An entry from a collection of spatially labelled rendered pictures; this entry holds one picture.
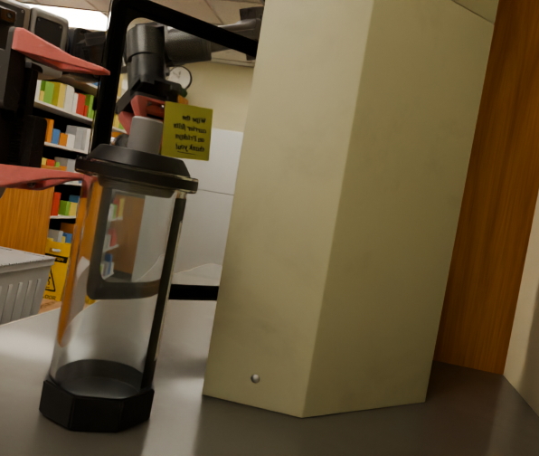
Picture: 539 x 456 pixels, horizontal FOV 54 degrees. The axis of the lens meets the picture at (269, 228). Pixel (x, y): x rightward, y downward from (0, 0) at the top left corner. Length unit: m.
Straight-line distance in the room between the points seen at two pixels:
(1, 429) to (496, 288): 0.73
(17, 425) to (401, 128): 0.46
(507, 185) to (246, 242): 0.51
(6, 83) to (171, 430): 0.34
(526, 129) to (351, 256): 0.48
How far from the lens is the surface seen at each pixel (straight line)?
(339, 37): 0.57
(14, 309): 3.01
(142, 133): 0.48
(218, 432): 0.53
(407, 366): 0.68
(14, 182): 0.52
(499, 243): 0.94
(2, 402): 0.56
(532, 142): 0.96
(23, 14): 1.49
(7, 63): 0.54
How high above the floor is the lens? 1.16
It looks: 3 degrees down
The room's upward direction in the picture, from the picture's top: 9 degrees clockwise
